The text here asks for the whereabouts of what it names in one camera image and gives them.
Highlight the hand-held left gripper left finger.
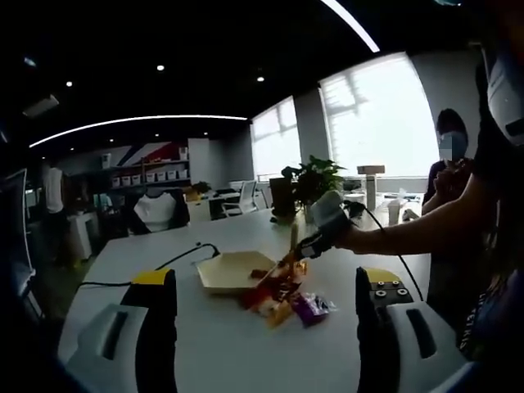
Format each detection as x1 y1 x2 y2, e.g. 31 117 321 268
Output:
56 268 178 393

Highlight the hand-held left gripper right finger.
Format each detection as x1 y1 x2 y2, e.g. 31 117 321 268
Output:
355 266 470 393

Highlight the purple food snack packet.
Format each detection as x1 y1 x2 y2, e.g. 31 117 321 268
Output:
291 291 339 328

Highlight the yellow food snack packet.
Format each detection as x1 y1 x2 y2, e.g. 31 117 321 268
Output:
264 300 296 328

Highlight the clear bun food packet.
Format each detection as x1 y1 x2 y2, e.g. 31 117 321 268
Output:
252 300 283 319

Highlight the beige hexagonal container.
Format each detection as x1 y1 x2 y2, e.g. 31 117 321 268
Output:
196 250 283 296

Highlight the large green potted plant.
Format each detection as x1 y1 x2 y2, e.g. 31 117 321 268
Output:
281 154 349 224

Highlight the white thermos bottle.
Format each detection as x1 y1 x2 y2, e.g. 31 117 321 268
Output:
365 174 378 210

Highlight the paper bag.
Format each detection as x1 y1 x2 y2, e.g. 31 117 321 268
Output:
269 178 296 217

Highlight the white mesh office chair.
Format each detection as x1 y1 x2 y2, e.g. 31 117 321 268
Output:
220 179 259 218

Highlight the person's dark printed shirt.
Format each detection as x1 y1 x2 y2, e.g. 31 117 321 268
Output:
425 38 524 365

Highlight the white drawer cabinet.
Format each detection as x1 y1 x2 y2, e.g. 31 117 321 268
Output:
186 198 212 225

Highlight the white desk cabinet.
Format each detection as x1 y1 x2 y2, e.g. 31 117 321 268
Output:
67 212 102 261

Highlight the white t-shirt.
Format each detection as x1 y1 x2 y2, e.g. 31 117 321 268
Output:
133 192 175 233

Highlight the shelf with white boxes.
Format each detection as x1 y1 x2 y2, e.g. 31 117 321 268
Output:
97 157 192 189

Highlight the curved ceiling light strip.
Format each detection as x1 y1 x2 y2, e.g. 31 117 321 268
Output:
320 0 381 53

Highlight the long ceiling light strip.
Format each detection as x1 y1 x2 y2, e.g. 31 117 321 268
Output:
28 115 249 148

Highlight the white ceiling projector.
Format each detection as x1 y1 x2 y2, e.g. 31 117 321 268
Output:
22 93 61 118

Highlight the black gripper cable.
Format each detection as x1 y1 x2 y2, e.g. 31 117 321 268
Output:
346 200 427 304

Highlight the black table cable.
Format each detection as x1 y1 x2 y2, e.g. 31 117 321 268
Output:
79 242 220 287

